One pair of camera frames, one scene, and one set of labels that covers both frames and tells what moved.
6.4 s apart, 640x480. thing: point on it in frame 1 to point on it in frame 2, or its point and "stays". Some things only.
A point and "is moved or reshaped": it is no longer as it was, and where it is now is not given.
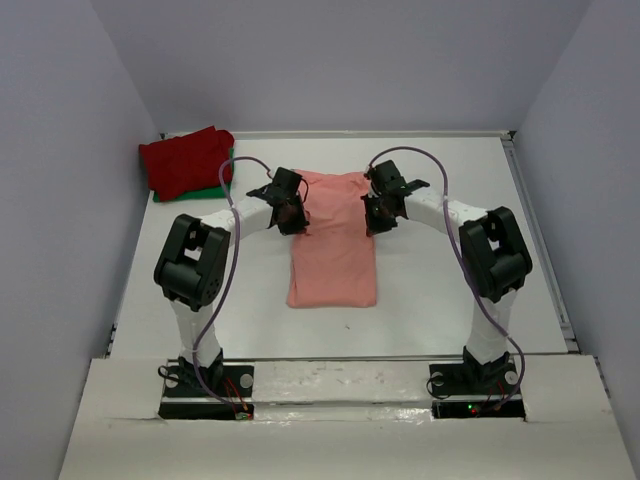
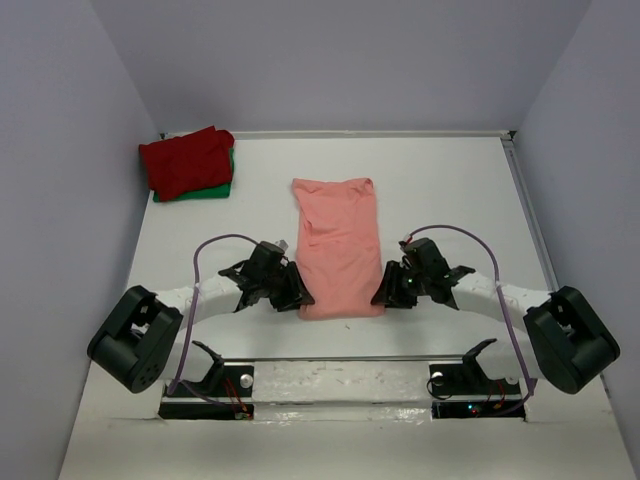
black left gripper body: [294, 221] to [275, 288]
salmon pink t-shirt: [333, 265] is moved or reshaped
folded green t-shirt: [204, 193] stays
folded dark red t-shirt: [189, 162] stays
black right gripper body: [377, 217] to [411, 285]
